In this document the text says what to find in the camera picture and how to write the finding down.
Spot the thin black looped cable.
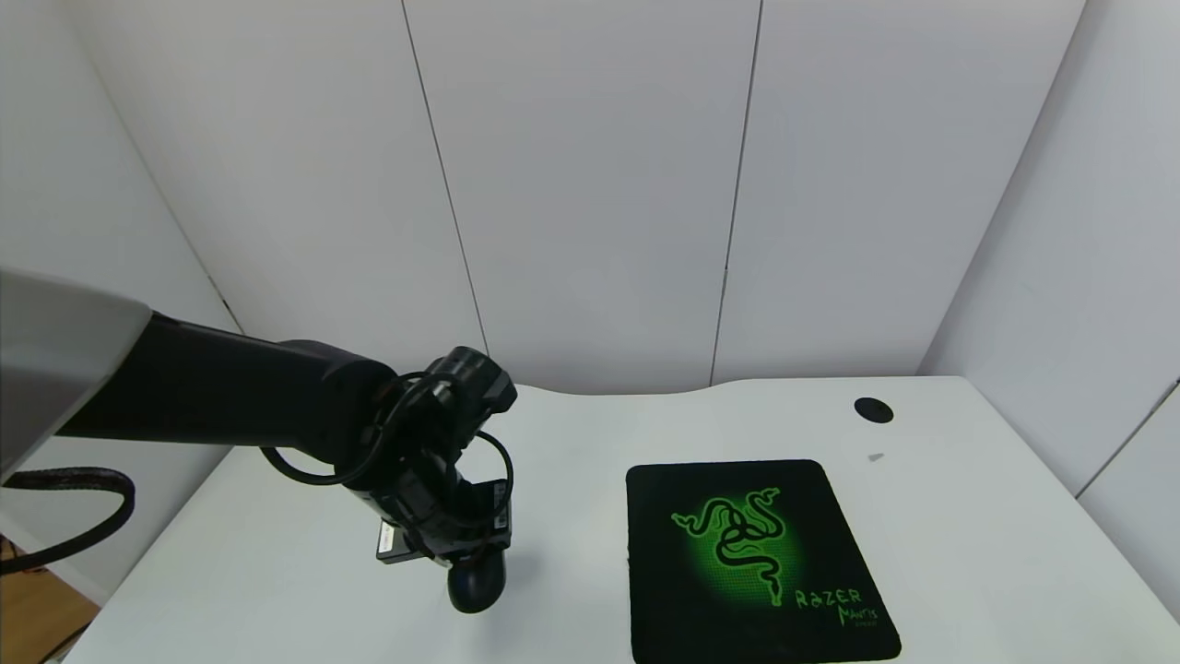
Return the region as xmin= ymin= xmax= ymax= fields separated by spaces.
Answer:
xmin=261 ymin=369 xmax=514 ymax=531

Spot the black computer mouse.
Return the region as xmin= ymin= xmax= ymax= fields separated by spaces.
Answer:
xmin=447 ymin=550 xmax=508 ymax=615

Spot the black green snake-logo mouse pad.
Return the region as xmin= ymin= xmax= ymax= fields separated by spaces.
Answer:
xmin=626 ymin=458 xmax=903 ymax=664

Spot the thick black braided cable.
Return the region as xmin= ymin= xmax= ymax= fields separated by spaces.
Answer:
xmin=0 ymin=467 xmax=137 ymax=577

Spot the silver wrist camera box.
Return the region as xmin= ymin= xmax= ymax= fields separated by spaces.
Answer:
xmin=375 ymin=519 xmax=434 ymax=566

